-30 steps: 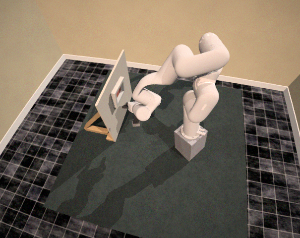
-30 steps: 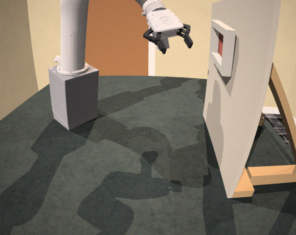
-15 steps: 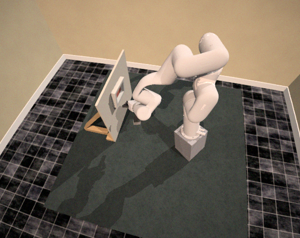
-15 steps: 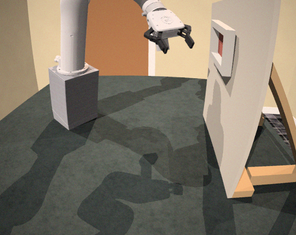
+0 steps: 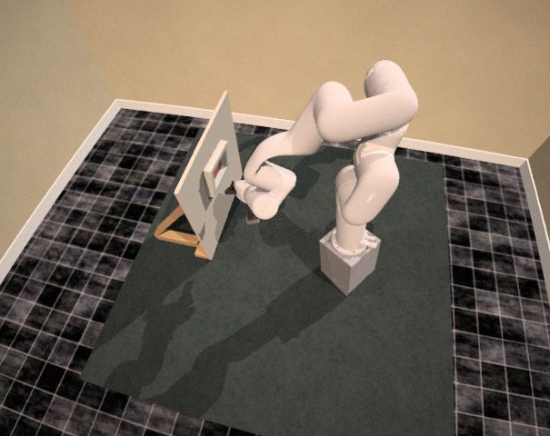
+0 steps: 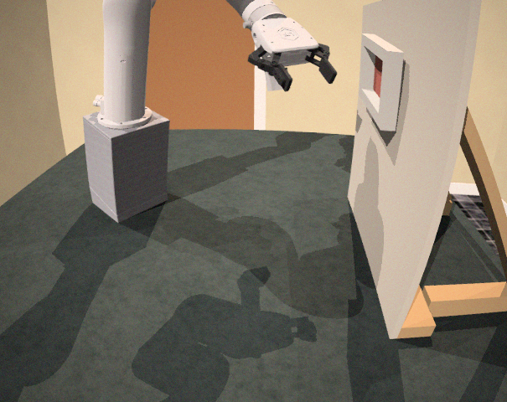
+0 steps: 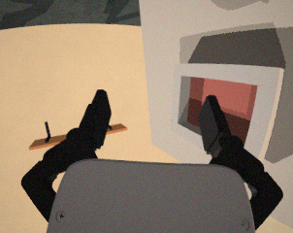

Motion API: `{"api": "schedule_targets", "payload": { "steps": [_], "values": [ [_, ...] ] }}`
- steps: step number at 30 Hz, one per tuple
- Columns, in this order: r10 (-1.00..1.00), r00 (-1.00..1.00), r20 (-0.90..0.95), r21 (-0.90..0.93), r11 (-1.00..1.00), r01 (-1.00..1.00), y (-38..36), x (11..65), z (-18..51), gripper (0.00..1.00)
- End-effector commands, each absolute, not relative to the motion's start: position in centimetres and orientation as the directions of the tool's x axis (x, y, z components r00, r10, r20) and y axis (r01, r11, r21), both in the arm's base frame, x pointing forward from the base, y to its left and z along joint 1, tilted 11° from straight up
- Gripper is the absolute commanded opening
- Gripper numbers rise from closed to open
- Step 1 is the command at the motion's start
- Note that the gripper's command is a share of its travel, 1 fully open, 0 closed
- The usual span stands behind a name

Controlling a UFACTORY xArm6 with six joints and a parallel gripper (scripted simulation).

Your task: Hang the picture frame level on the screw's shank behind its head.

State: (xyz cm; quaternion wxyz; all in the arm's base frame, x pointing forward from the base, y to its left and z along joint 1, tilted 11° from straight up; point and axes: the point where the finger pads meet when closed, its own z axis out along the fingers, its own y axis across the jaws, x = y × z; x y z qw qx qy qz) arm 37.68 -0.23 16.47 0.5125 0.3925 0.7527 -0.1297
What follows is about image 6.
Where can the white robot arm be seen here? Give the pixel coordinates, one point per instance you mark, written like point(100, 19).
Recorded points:
point(126, 41)

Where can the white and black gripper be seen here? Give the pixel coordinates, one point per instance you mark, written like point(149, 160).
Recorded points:
point(280, 38)

